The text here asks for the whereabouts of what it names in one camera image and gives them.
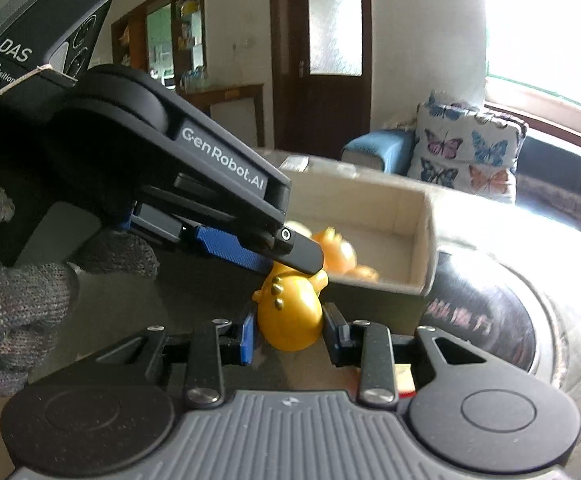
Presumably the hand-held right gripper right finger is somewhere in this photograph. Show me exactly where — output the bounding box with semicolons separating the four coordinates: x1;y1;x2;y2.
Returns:
323;304;491;407

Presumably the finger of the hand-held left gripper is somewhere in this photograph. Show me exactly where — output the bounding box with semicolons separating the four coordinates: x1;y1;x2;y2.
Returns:
129;202;272;277
269;226;326;277

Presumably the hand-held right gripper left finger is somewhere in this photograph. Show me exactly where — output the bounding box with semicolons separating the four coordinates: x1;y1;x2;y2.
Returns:
95;310;259;408

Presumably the yellow toy duck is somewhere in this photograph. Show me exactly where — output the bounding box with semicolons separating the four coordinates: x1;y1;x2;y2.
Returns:
310;227;359;274
345;265;381;282
252;260;330;352

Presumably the cardboard box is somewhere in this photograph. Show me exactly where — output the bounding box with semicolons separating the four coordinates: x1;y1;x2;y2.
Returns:
253;147;439;336

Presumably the person's left hand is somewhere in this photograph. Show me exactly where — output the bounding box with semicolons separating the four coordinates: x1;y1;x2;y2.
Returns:
0;167;160;408

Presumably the wooden side table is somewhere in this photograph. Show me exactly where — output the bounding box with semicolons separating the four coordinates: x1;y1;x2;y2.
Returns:
174;83;266;149

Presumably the wooden shelf cabinet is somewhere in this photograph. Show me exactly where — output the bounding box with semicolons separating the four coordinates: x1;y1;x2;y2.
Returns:
111;0;206;95

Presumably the blue sofa cushion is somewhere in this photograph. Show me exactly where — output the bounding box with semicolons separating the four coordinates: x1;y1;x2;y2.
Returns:
341;130;416;177

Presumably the wooden door with glass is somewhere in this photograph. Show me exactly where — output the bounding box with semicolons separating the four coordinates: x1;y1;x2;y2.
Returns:
269;0;372;152

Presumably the butterfly print pillow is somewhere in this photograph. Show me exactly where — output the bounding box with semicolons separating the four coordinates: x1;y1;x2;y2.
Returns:
407;91;530;205

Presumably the black sofa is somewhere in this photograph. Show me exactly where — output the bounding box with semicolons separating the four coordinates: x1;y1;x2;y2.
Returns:
514;127;581;247

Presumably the bright window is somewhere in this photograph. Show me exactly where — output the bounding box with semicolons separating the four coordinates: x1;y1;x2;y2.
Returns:
484;0;581;122

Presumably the tan string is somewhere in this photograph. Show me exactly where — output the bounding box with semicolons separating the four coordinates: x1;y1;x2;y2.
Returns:
0;64;79;117

